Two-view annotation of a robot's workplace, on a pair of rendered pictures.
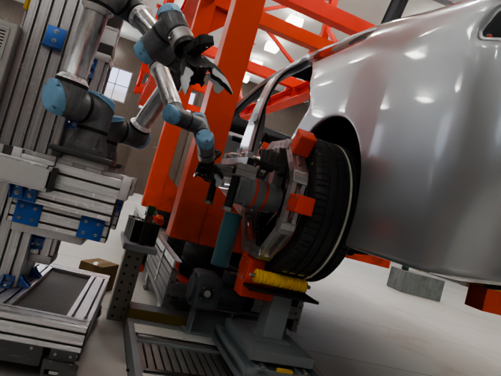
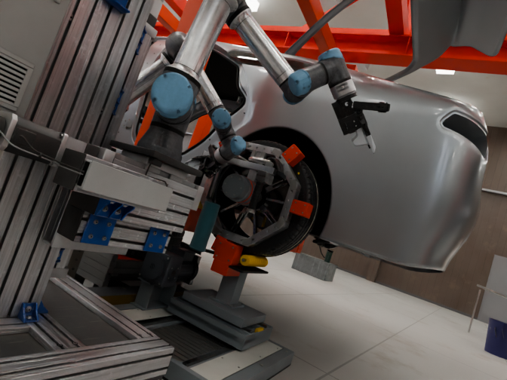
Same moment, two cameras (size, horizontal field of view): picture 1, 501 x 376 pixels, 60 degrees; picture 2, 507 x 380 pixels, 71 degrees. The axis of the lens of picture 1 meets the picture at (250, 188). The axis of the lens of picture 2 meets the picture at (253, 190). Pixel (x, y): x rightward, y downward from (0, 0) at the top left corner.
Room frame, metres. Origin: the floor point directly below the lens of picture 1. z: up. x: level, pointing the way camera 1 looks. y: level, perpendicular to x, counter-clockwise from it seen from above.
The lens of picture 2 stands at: (0.59, 1.22, 0.71)
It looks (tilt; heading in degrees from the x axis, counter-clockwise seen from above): 5 degrees up; 316
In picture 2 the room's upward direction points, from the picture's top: 19 degrees clockwise
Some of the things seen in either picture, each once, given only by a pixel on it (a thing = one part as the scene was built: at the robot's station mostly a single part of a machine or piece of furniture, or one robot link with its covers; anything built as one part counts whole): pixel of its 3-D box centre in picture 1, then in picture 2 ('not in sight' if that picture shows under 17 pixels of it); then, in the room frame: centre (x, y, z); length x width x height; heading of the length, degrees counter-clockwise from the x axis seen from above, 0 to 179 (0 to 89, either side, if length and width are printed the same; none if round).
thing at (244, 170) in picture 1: (244, 170); (265, 177); (1.77, 0.04, 0.93); 0.09 x 0.05 x 0.05; 108
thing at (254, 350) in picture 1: (273, 316); (231, 286); (2.05, -0.26, 0.32); 0.40 x 0.30 x 0.28; 18
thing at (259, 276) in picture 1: (279, 280); (254, 261); (1.91, -0.23, 0.51); 0.29 x 0.06 x 0.06; 108
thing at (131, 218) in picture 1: (142, 228); not in sight; (2.38, 0.51, 0.51); 0.20 x 0.14 x 0.13; 25
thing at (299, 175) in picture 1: (270, 198); (247, 193); (1.99, -0.10, 0.85); 0.54 x 0.07 x 0.54; 18
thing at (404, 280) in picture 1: (415, 271); not in sight; (8.48, -3.55, 0.41); 0.85 x 0.68 x 0.81; 101
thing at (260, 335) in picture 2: (262, 356); (220, 318); (2.05, -0.26, 0.13); 0.50 x 0.36 x 0.10; 18
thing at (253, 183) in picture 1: (256, 194); (242, 190); (1.97, -0.03, 0.85); 0.21 x 0.14 x 0.14; 108
